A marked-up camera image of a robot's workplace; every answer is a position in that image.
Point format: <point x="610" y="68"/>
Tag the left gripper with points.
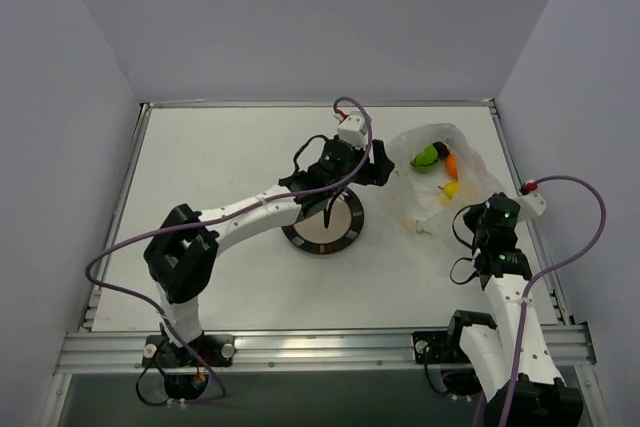
<point x="326" y="197"/>

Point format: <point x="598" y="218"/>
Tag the green fake watermelon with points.
<point x="426" y="160"/>

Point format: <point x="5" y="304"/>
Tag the clear plastic bag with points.
<point x="415" y="200"/>

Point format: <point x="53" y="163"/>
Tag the dark red fake fruit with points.
<point x="442" y="149"/>

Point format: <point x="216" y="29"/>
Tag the orange fake persimmon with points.
<point x="451" y="166"/>

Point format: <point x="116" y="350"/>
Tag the yellow fake pear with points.
<point x="450" y="189"/>

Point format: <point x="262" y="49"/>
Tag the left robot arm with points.
<point x="181" y="263"/>

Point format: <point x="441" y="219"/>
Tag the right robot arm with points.
<point x="521" y="384"/>

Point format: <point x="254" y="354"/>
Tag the black rimmed round plate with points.
<point x="346" y="222"/>

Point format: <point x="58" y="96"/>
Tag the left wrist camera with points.
<point x="353" y="131"/>

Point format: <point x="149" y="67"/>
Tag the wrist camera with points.
<point x="532" y="204"/>
<point x="353" y="131"/>

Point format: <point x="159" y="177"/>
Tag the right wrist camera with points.
<point x="532" y="204"/>

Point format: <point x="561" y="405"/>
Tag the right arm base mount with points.
<point x="437" y="347"/>

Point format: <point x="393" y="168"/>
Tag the aluminium front frame rail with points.
<point x="254" y="351"/>

